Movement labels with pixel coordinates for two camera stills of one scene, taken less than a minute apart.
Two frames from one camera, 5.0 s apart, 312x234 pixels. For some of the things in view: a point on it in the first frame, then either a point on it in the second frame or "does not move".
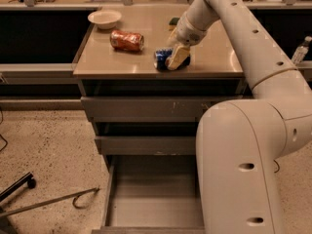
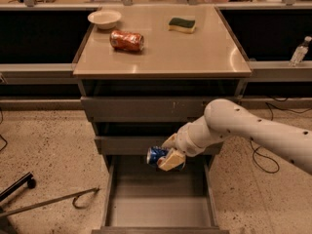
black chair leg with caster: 26,178 does not move
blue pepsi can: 161,55 → 156,152
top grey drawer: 151,109 does not move
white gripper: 188,33 → 183,141
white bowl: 104,19 does not move
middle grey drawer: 147,144 does not move
